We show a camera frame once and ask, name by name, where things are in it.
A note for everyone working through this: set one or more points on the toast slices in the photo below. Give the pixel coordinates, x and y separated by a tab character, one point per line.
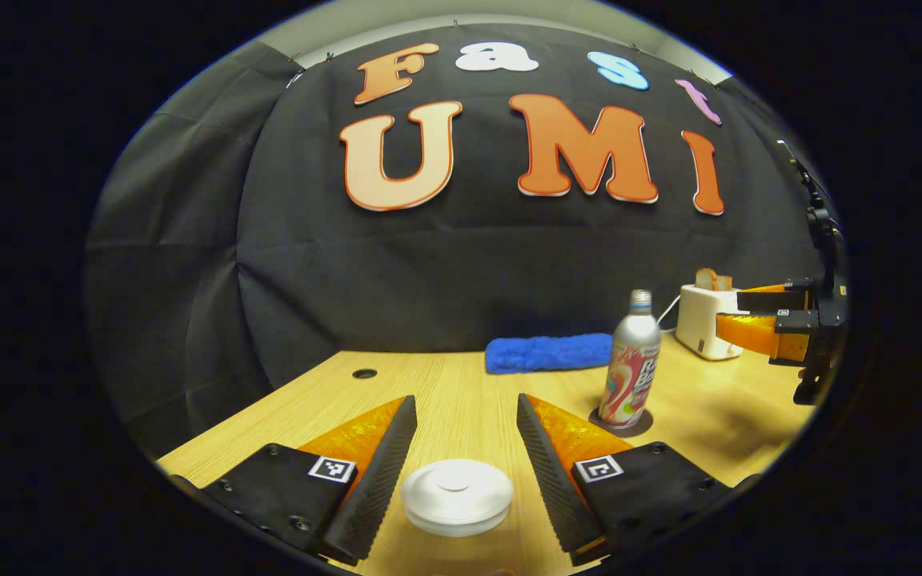
709	279

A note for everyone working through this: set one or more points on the white toaster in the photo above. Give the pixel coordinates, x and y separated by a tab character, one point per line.
701	324

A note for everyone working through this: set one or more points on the silver water bottle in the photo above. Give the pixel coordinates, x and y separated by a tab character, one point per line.
633	360

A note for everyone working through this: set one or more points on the white teacup lid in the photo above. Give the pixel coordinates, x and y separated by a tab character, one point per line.
457	488

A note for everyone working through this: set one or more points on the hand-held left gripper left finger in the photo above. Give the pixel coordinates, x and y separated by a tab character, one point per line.
381	472

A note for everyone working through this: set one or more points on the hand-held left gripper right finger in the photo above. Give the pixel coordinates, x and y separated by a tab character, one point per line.
553	472

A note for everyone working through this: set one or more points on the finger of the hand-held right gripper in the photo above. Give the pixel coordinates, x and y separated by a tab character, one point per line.
757	332
781	300

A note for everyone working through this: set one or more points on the blue towel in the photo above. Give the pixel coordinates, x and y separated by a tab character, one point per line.
549	354

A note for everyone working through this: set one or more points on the dark round coaster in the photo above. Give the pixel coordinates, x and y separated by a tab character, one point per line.
647	421

